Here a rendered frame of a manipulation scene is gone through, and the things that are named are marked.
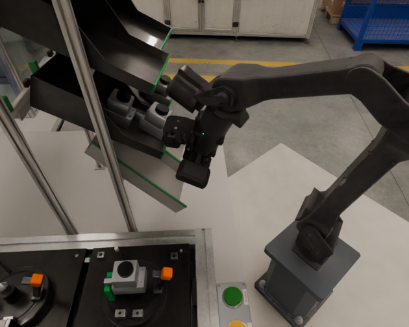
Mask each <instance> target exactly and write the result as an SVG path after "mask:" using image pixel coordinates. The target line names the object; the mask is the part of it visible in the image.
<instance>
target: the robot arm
mask: <svg viewBox="0 0 409 327"><path fill-rule="evenodd" d="M346 94H347V95H348V94H351V95H353V96H354V97H356V98H357V99H358V100H359V101H361V102H362V104H363V105H364V106H365V107H366V108H367V110H368V111H369V112H370V113H371V115H372V116H373V117H374V118H375V119H376V120H377V122H378V123H379V124H381V125H382V126H381V128H380V130H379V132H378V134H377V136H376V138H375V139H374V140H372V141H371V143H370V144H369V145H368V146H367V147H366V148H365V149H364V150H363V151H362V153H361V154H360V155H359V156H358V157H357V158H356V159H355V160H354V161H353V163H352V164H351V165H350V166H348V167H347V168H346V170H345V171H344V172H343V173H342V174H341V175H340V176H339V177H338V178H337V179H336V181H335V182H334V183H333V184H332V185H331V186H330V187H329V188H327V190H326V191H319V190H318V189H316V188H313V190H312V192H311V194H309V195H308V196H306V197H305V198H304V201H303V203H302V205H301V208H300V210H299V212H298V214H297V216H296V218H295V220H296V221H297V224H296V229H298V231H299V233H298V236H297V238H296V240H295V242H296V244H295V245H294V246H293V247H292V251H293V252H294V253H296V255H298V256H299V257H300V258H301V259H302V260H304V261H305V262H306V263H307V264H309V266H311V267H312V268H313V269H314V270H315V271H318V270H319V269H320V268H321V266H322V265H323V264H324V263H325V262H326V261H327V260H328V259H329V258H330V257H331V256H332V255H333V253H334V249H335V247H336V245H337V244H338V242H339V241H338V237H339V234H340V230H341V227H342V224H343V220H342V219H341V217H340V215H341V213H343V212H344V211H345V210H346V209H347V208H348V207H349V206H350V205H351V204H352V203H354V202H355V201H356V200H357V199H358V198H359V197H361V196H362V195H363V194H364V193H365V192H366V191H367V190H368V189H369V188H370V187H372V186H373V185H374V184H375V183H376V182H378V181H379V180H380V179H381V178H382V177H383V176H384V175H385V174H386V173H387V172H388V171H390V170H391V169H392V168H393V167H394V166H396V165H397V164H398V163H400V162H404V161H407V160H409V71H407V70H405V69H402V68H400V67H397V66H395V65H392V64H390V63H389V62H387V61H385V59H383V58H381V57H380V56H379V55H377V54H375V53H362V54H360V55H357V56H351V57H346V58H337V59H332V60H323V61H318V62H309V63H303V64H295V65H290V66H280V67H265V66H262V65H260V64H245V63H239V64H235V65H233V66H232V67H231V68H230V69H228V70H227V71H226V72H224V74H222V75H219V76H216V77H215V78H214V79H213V80H211V81H210V82H209V83H208V81H206V80H205V79H204V78H203V77H201V76H200V75H198V74H197V73H196V72H194V71H193V69H192V68H190V67H189V66H187V65H186V64H185V65H183V66H182V67H181V68H179V70H178V73H177V74H176V75H175V76H174V77H173V79H172V81H171V82H170V84H169V85H168V86H167V88H166V95H168V96H169V97H171V98H172V99H173V100H174V101H176V102H177V103H179V104H180V105H181V106H182V107H184V108H185V109H187V111H189V112H191V113H193V112H194V111H195V110H197V111H198V112H199V113H198V114H197V116H195V120H193V119H190V118H188V117H181V116H176V115H170V116H168V117H167V119H166V122H165V124H164V127H163V132H164V133H163V136H162V141H164V143H165V146H166V147H171V148H176V149H178V148H179V147H180V145H181V144H186V146H185V151H184V154H183V156H182V157H183V160H182V161H181V162H180V164H179V168H178V170H177V173H176V175H175V177H176V179H177V180H180V181H183V182H185V183H187V184H190V185H193V186H195V187H197V188H200V189H204V188H205V187H206V186H207V184H208V180H209V177H210V169H209V167H210V163H211V160H212V159H211V157H213V158H214V156H215V155H216V151H217V148H218V146H219V145H220V146H222V144H223V142H224V139H225V135H226V133H227V132H228V130H229V128H230V127H231V125H232V124H235V125H236V126H237V127H238V128H241V127H242V126H243V125H244V124H245V123H246V122H247V120H248V119H249V114H248V112H247V111H246V108H249V107H251V106H254V105H256V104H258V103H261V102H262V101H267V100H270V99H288V98H298V97H317V96H327V95H346ZM205 105H206V108H205V109H204V110H202V109H203V107H204V106H205ZM200 110H201V111H200Z"/></svg>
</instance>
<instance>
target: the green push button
mask: <svg viewBox="0 0 409 327"><path fill-rule="evenodd" d="M224 300H225V302H226V303H227V304H228V305H229V306H233V307H234V306H238V305H239V304H240V303H241V301H242V292H241V291H240V290H239V289H238V288H237V287H229V288H227V289H226V290H225V293H224Z"/></svg>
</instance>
